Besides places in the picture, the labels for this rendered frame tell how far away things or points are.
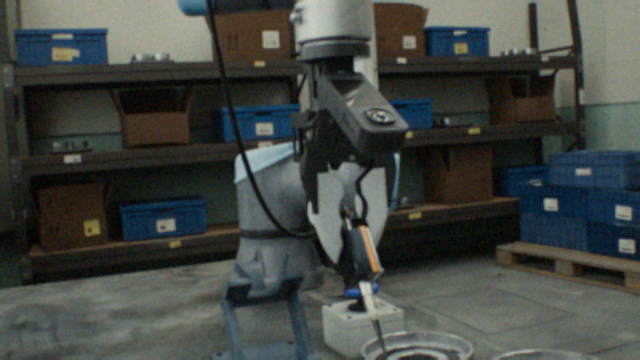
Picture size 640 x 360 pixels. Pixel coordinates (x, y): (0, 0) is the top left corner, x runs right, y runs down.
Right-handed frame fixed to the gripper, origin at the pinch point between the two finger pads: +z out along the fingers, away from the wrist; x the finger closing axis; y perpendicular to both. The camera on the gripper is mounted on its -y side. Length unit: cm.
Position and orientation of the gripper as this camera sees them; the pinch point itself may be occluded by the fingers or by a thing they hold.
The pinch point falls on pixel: (354, 248)
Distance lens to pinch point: 64.5
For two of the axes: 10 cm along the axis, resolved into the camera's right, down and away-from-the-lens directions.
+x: -9.5, 0.9, -3.1
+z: 0.6, 9.9, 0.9
